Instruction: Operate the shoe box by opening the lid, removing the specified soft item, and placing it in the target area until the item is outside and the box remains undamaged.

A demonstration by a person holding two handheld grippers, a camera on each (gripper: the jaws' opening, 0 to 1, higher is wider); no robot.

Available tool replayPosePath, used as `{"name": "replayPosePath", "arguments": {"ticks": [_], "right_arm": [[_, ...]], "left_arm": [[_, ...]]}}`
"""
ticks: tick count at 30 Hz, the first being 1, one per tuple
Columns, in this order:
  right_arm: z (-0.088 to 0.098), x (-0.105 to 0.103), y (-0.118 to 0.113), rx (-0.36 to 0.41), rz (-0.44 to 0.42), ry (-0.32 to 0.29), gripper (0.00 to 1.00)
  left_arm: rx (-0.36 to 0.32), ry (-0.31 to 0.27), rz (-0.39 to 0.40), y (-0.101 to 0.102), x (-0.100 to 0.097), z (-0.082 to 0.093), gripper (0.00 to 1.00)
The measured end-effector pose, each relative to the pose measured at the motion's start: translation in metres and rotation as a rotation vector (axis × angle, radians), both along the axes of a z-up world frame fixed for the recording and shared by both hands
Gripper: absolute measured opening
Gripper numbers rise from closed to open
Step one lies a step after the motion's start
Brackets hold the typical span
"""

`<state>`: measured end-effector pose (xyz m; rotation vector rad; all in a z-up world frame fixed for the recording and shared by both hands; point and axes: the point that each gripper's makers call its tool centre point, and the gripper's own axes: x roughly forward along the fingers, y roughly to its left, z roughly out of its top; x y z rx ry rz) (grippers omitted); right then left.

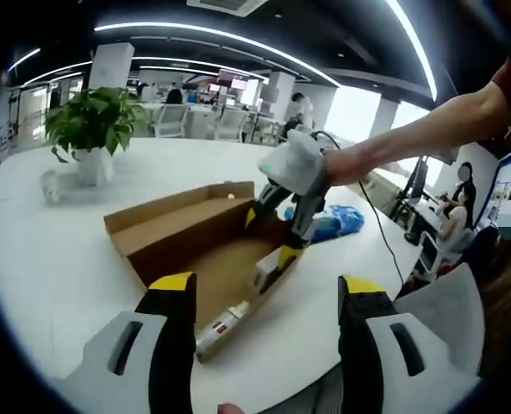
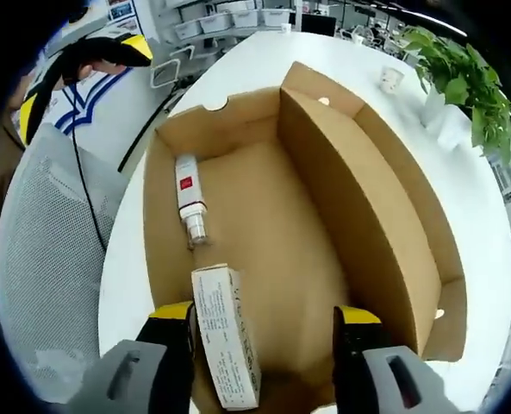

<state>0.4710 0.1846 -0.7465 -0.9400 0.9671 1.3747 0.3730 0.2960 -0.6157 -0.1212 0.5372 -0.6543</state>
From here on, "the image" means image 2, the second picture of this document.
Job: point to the white printed carton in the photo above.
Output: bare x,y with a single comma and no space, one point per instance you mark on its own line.
227,336

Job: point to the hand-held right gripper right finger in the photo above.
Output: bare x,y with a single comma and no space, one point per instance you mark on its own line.
375,388

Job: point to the patterned white paper cup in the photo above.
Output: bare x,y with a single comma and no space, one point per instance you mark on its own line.
390,79

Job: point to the white spray bottle red label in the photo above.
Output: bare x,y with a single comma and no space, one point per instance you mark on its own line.
189,185

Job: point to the green potted plant white pot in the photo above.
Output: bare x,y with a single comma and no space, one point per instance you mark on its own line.
457,82

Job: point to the black monitor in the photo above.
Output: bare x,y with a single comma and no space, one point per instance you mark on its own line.
319,25

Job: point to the person's left hand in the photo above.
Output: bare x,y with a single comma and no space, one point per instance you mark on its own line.
104,69

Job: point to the brown cardboard shoe box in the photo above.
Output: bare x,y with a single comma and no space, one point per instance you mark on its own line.
281,215

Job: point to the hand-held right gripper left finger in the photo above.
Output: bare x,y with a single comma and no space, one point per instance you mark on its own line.
108,379

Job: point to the grey mesh chair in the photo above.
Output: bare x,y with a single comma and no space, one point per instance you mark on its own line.
52,259

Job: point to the group of white office chairs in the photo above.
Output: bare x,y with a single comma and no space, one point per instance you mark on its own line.
164,72

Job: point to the shelf rack with white bins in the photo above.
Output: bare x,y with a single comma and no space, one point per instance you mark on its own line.
214,21

